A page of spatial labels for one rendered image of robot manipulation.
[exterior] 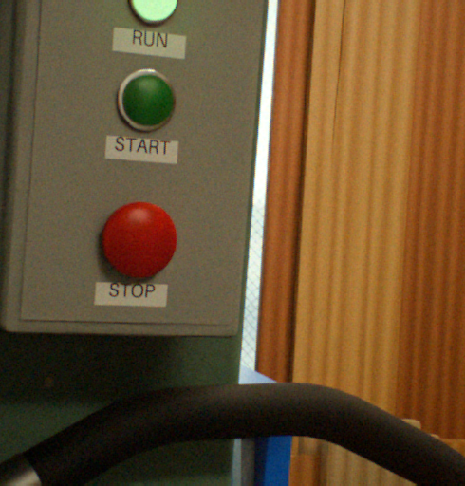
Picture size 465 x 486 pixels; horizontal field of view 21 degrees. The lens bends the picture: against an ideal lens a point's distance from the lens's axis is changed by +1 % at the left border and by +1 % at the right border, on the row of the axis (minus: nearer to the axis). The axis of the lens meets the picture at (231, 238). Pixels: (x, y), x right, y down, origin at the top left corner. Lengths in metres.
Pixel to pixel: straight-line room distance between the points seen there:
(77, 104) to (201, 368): 0.15
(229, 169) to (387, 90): 1.52
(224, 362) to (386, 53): 1.47
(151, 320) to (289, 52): 1.51
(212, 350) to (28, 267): 0.13
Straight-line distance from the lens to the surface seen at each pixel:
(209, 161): 0.52
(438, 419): 2.13
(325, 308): 1.99
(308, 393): 0.57
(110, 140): 0.51
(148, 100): 0.50
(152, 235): 0.50
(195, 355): 0.59
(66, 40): 0.50
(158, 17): 0.51
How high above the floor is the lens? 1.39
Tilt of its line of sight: 3 degrees down
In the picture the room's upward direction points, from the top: 4 degrees clockwise
